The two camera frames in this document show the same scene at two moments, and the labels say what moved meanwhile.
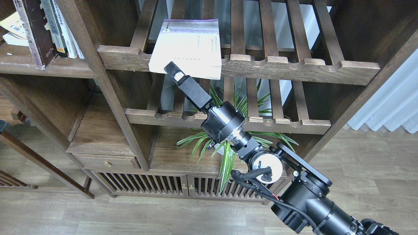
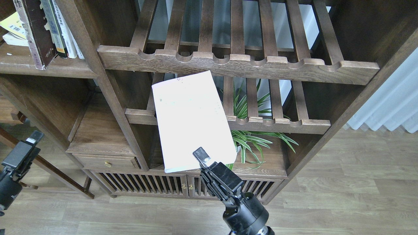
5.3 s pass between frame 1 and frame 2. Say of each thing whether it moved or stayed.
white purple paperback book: moved
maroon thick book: stayed
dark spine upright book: stayed
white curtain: stayed
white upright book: stayed
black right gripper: moved
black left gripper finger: moved
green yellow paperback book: stayed
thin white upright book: stayed
